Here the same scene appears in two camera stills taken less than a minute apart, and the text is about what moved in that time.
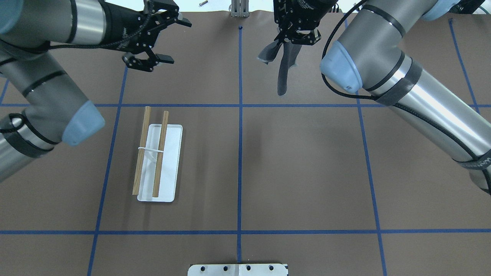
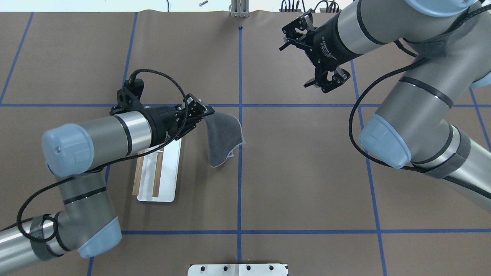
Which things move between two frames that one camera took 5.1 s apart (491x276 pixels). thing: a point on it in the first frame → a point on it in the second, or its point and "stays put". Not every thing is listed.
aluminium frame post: x=240 y=8 stays put
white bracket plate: x=238 y=270 stays put
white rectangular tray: x=157 y=166 stays put
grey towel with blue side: x=290 y=53 → x=224 y=135
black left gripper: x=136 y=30 → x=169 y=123
